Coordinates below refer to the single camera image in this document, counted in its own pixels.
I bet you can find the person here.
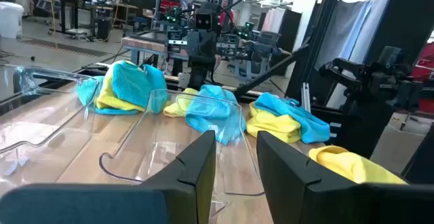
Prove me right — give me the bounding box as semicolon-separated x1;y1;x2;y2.
219;0;235;28

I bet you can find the silver metal bracket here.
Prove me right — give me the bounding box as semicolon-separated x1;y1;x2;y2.
300;82;312;113

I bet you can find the yellow hanging cord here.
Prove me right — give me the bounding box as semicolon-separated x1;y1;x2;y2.
46;0;60;50

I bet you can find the clear plastic basket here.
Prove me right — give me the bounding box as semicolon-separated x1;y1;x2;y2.
0;64;102;188
98;88;266;218

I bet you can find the white hanging cloth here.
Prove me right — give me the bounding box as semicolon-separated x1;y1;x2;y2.
260;7;288;34

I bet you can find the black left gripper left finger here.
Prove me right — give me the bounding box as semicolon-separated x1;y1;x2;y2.
0;130;217;224

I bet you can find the white plastic bin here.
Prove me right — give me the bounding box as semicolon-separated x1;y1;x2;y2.
0;1;25;40

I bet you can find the black desk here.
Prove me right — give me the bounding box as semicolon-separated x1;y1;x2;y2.
50;0;93;37

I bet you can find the yellow microfiber towel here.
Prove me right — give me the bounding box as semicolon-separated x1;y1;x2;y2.
308;145;409;185
95;68;146;113
245;101;302;145
163;87;200;118

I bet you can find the grey-blue hanging cloth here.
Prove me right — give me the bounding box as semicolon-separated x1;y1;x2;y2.
314;0;395;69

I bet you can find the red cart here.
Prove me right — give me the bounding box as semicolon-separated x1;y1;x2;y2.
411;42;434;115

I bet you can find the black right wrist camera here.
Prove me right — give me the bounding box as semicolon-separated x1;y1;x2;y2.
194;11;213;32

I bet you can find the blue microfiber towel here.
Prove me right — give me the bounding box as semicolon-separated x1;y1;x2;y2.
253;92;332;145
184;83;248;146
75;75;140;116
111;60;170;115

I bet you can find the wooden background workbench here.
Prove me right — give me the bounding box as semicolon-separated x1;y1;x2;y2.
121;35;191;66

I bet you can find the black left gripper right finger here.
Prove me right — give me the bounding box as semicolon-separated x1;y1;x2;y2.
256;130;434;224

